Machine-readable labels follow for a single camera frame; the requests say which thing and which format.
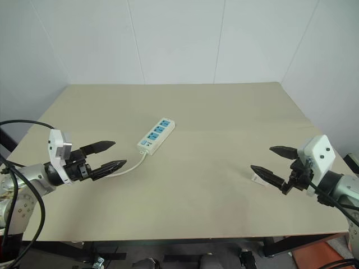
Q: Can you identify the black grey box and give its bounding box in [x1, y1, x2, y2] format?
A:
[343, 152, 359, 175]

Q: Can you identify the white power strip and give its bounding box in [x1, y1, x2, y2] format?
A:
[136, 117, 176, 156]

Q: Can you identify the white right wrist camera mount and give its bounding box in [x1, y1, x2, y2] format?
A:
[296, 134, 337, 197]

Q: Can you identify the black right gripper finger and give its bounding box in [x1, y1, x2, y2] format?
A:
[269, 145, 298, 161]
[250, 165, 291, 196]

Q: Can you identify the orange red panel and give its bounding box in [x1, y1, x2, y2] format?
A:
[291, 240, 355, 269]

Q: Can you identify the black slanted bar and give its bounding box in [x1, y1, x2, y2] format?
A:
[0, 126, 19, 154]

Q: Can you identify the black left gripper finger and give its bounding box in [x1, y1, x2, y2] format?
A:
[79, 140, 117, 156]
[90, 159, 128, 182]

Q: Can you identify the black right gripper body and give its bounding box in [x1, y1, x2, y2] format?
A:
[288, 156, 315, 194]

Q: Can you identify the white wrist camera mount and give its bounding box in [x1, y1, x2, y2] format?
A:
[48, 129, 75, 184]
[296, 134, 337, 197]

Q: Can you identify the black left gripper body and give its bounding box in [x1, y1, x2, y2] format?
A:
[65, 148, 93, 183]

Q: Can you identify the white plug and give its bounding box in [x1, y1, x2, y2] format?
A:
[251, 173, 268, 187]

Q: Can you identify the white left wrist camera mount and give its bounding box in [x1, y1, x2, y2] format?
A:
[48, 129, 75, 184]

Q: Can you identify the white power strip cord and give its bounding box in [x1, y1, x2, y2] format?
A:
[111, 149, 150, 178]

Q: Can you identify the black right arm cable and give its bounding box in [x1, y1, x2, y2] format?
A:
[306, 179, 359, 218]

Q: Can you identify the black metal table frame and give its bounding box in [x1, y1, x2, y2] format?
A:
[0, 233, 346, 259]

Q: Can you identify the dark rounded shape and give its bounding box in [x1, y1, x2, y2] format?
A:
[132, 258, 157, 269]

